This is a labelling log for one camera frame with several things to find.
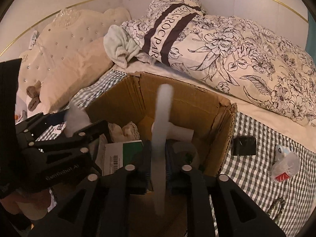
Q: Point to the grey checkered cloth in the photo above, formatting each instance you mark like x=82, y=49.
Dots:
x=259, y=190

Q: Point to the floral duvet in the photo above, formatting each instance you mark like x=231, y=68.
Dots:
x=246, y=54

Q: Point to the beige pillow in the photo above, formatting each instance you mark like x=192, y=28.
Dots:
x=79, y=66

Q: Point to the cream tufted headboard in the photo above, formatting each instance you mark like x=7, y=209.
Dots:
x=61, y=37

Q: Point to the teal curtain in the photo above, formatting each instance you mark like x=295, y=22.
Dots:
x=311, y=34

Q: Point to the translucent tape roll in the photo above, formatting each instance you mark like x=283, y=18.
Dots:
x=160, y=153

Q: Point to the white blurred soft item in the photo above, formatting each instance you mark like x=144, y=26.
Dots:
x=74, y=118

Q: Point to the brown plush toy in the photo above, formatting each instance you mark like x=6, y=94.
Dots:
x=33, y=98

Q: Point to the clear plastic cup red label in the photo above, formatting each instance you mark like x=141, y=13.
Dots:
x=286, y=165

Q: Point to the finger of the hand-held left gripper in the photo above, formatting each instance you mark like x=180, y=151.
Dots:
x=42, y=123
x=74, y=142

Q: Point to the floral pillow brown stripe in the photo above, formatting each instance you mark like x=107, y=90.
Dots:
x=160, y=29

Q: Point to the brown cardboard box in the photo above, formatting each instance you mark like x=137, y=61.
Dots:
x=197, y=103

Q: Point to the mint green towel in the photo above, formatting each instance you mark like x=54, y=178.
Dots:
x=118, y=44

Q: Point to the small blue white tube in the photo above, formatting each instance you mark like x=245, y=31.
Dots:
x=281, y=150

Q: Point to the small orange white box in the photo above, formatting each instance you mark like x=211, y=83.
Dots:
x=59, y=127

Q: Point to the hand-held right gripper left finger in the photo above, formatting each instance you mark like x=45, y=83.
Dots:
x=147, y=167

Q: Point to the white paper tag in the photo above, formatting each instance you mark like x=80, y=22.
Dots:
x=32, y=39

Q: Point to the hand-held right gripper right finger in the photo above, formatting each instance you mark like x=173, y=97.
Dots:
x=169, y=170

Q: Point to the person's left hand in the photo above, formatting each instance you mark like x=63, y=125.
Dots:
x=27, y=203

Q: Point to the green white medicine box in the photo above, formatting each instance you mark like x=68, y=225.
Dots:
x=116, y=153

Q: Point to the small black case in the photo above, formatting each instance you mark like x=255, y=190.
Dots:
x=244, y=145

